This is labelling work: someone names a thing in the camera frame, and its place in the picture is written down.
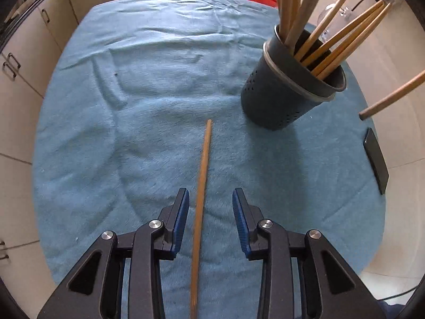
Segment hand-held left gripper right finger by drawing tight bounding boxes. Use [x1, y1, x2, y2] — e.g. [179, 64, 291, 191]
[232, 188, 387, 319]

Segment bunch of wooden chopsticks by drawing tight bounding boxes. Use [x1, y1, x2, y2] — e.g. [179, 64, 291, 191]
[270, 0, 394, 81]

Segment bamboo chopstick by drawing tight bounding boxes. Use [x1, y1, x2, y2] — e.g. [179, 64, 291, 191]
[189, 119, 214, 319]
[359, 70, 425, 121]

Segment dark grey utensil holder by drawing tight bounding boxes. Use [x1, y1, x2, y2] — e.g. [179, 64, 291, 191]
[241, 25, 347, 131]

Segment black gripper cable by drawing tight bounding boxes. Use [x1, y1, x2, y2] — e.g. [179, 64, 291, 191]
[379, 284, 424, 302]

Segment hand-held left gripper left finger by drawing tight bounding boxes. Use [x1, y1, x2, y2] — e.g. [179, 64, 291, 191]
[36, 188, 191, 319]

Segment blue towel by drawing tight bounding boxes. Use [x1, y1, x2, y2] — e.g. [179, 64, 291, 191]
[33, 0, 386, 319]

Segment dark blue clothing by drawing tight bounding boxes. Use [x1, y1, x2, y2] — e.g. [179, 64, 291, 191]
[380, 301, 410, 319]

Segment clear glass mug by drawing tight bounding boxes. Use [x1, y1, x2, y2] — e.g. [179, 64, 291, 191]
[317, 3, 353, 42]

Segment black kitchen countertop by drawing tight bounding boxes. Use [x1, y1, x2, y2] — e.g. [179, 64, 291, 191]
[0, 0, 67, 40]

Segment black smartphone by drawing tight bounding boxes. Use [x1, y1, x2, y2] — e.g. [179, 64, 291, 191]
[363, 128, 390, 195]

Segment beige kitchen cabinets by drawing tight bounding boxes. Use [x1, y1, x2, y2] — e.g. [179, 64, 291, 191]
[0, 0, 246, 266]

